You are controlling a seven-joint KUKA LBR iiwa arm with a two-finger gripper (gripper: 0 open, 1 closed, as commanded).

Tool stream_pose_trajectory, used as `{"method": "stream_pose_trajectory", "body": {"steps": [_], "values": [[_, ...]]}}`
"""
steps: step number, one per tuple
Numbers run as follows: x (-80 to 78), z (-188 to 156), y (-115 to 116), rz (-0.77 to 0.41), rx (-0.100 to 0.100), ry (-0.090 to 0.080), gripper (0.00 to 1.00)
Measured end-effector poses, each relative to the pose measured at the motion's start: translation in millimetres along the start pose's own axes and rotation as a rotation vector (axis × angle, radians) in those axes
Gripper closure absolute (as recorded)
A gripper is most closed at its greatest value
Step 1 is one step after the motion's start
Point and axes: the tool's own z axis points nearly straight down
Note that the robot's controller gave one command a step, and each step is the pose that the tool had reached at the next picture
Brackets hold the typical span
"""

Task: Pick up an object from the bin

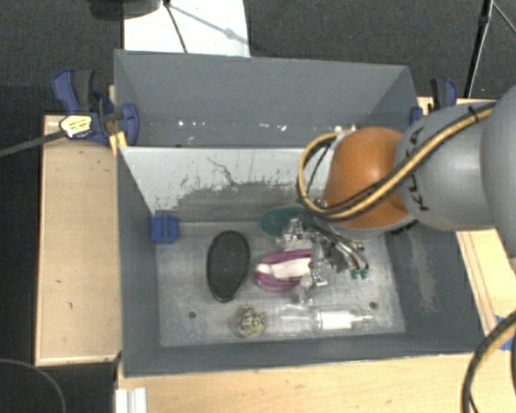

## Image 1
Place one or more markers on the grey metal bin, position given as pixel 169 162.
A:
pixel 241 101

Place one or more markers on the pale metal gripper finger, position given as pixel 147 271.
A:
pixel 314 283

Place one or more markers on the purple and white striped object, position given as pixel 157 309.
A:
pixel 279 269

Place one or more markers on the pale wood flat board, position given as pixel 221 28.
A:
pixel 79 252

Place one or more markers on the black oval flat object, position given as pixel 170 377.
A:
pixel 228 265

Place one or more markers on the dark green round disc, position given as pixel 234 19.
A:
pixel 275 221

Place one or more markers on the clear glass bottle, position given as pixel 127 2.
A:
pixel 335 318

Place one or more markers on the camouflage green toy animal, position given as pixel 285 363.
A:
pixel 250 322

